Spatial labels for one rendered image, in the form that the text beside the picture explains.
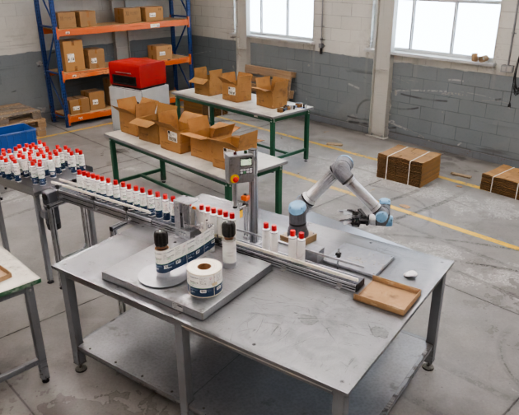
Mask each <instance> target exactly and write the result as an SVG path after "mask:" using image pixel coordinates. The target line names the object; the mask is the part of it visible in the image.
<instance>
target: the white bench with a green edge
mask: <svg viewBox="0 0 519 415"><path fill-rule="evenodd" d="M0 265H2V266H3V267H4V268H6V269H7V270H8V271H10V272H11V273H12V277H11V278H8V279H7V280H5V281H2V282H0V302H2V301H5V300H8V299H11V298H13V297H15V296H19V295H21V294H24V296H25V300H26V308H27V312H28V317H29V321H30V329H31V333H32V338H33V343H34V347H35V355H36V358H35V359H33V360H31V361H28V362H27V363H24V364H22V365H20V366H18V367H16V368H14V369H11V370H9V371H7V372H5V373H3V374H1V375H0V383H2V382H3V381H5V380H8V379H10V378H12V377H13V376H16V375H19V374H20V373H22V372H24V371H27V370H29V369H30V368H33V367H35V366H38V368H39V373H40V378H41V379H42V382H43V383H48V382H49V377H50V376H49V368H48V362H47V357H46V354H45V349H44V340H43V336H42V331H41V327H40V318H39V314H38V309H37V304H36V299H35V292H34V287H33V285H35V284H38V283H41V278H40V277H39V276H37V275H36V274H35V273H34V272H32V271H31V270H30V269H29V268H28V267H26V266H25V265H24V264H23V263H22V262H21V261H20V260H18V259H17V258H16V257H15V256H13V255H12V254H11V253H9V252H8V251H7V250H6V249H4V248H3V247H2V246H1V245H0Z"/></svg>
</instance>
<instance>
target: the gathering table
mask: <svg viewBox="0 0 519 415"><path fill-rule="evenodd" d="M85 166H86V172H90V174H92V173H93V167H92V166H87V165H85ZM56 177H57V178H55V179H50V177H46V185H45V186H40V184H37V185H33V183H32V180H31V179H30V178H24V177H21V182H20V183H18V182H16V181H15V180H8V179H5V178H3V177H0V185H2V186H5V187H8V188H10V189H15V190H16V191H19V192H22V193H24V194H29V195H31V196H33V199H34V205H35V214H36V219H37V223H38V228H39V233H40V243H41V247H42V252H43V257H44V266H45V271H46V276H47V280H49V281H47V283H48V284H51V283H54V280H52V279H54V277H53V273H52V268H51V262H50V257H49V248H48V243H47V238H46V233H45V228H44V218H42V217H41V216H40V210H42V208H41V203H40V194H42V193H41V192H42V191H44V190H46V189H49V188H50V187H52V186H55V185H56V184H52V183H51V181H55V182H58V183H60V184H66V185H67V184H68V183H65V182H62V181H60V180H59V178H60V179H63V180H68V181H72V179H76V180H77V173H76V174H72V173H71V171H69V170H68V168H66V170H62V174H61V175H56ZM12 179H13V178H12ZM87 213H88V220H89V226H90V233H91V243H92V246H93V245H96V244H98V243H97V237H96V224H95V218H94V212H93V211H91V210H88V209H87ZM0 234H1V238H2V246H3V248H4V249H6V250H7V251H8V252H9V253H11V252H10V248H9V244H8V239H7V232H6V227H5V223H4V219H3V214H2V206H1V202H0Z"/></svg>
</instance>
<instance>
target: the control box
mask: <svg viewBox="0 0 519 415"><path fill-rule="evenodd" d="M236 154H237V155H236V156H233V152H225V180H226V182H227V183H229V184H240V183H246V182H252V181H254V155H253V154H251V153H248V150H247V154H244V151H238V152H236ZM246 157H252V166H240V158H246ZM250 167H253V173H250V174H243V175H240V169H243V168H250ZM234 177H237V178H238V179H239V180H238V182H237V183H234V182H233V178H234Z"/></svg>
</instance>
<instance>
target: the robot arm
mask: <svg viewBox="0 0 519 415"><path fill-rule="evenodd" d="M352 168H353V159H352V158H351V157H350V156H347V155H341V156H339V157H338V158H337V160H336V161H335V162H334V163H333V164H332V165H331V166H330V170H329V171H328V172H327V173H326V174H325V175H324V176H323V177H322V178H321V179H320V180H319V181H318V182H316V183H315V184H314V185H313V186H312V187H311V188H310V189H309V190H308V191H307V192H303V193H302V194H301V195H299V196H298V197H297V198H296V200H295V201H293V202H290V203H289V206H288V211H289V227H288V231H287V235H288V236H290V230H295V231H296V236H297V238H298V237H299V232H301V231H302V232H304V238H307V237H308V236H309V230H308V229H307V225H306V215H307V213H308V211H309V210H310V209H311V208H312V207H313V206H314V205H315V204H316V200H317V199H318V198H319V197H320V196H321V195H322V194H323V193H324V192H325V191H326V190H327V189H328V188H329V187H330V186H331V185H332V184H334V183H335V182H336V181H337V180H338V181H339V182H340V183H341V184H342V185H343V186H346V187H347V188H348V189H349V190H350V191H351V192H352V193H353V194H354V195H355V196H356V197H357V198H358V199H359V200H360V201H361V202H362V203H363V204H364V205H365V206H366V207H367V208H368V209H369V210H370V211H371V212H372V213H373V214H371V215H370V214H367V215H366V214H365V212H364V211H363V210H362V209H361V208H359V209H358V210H357V211H355V210H353V209H345V210H340V211H339V212H343V213H344V215H345V216H347V215H352V219H351V218H349V219H344V220H340V222H342V223H343V224H344V225H345V226H346V225H347V224H349V223H351V224H352V226H356V227H359V226H360V224H366V226H368V225H369V224H370V225H372V226H392V225H393V216H391V215H390V200H389V199H388V198H381V199H380V200H379V202H377V201H376V200H375V199H374V198H373V197H372V196H371V195H370V194H369V193H368V192H367V191H366V190H365V189H364V188H363V187H362V185H361V184H360V183H359V182H358V181H357V180H356V179H355V178H354V174H353V173H352V172H351V169H352Z"/></svg>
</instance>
